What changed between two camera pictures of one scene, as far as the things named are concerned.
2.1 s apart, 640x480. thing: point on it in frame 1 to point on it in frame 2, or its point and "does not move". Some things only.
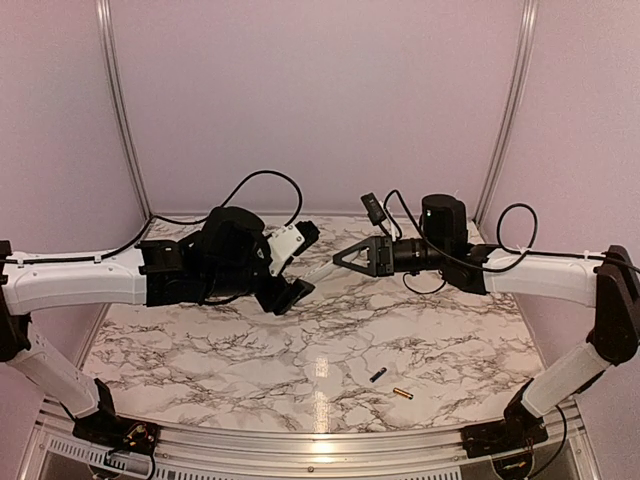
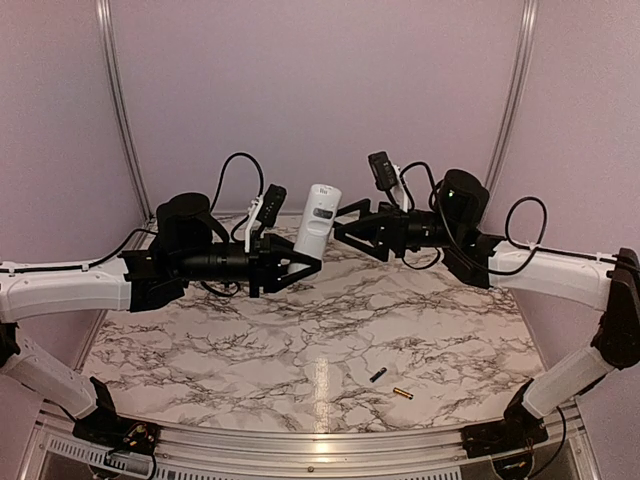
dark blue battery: x=378 y=375 does not move
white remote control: x=322 y=271 to x=317 y=221
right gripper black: x=375 y=268 to x=393 y=229
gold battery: x=403 y=393 does not move
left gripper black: x=296 y=291 to x=264 y=263
